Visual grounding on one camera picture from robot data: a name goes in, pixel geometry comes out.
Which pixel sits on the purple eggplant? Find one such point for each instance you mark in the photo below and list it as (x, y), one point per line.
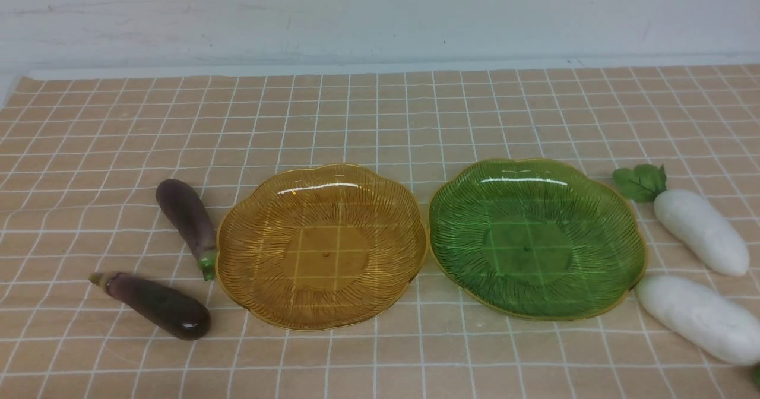
(183, 207)
(175, 312)

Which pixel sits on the white radish with leaves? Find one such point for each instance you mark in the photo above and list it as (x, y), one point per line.
(687, 216)

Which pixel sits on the amber glass plate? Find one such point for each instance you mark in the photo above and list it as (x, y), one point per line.
(320, 248)

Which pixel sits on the green glass plate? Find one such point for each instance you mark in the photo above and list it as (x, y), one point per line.
(536, 239)

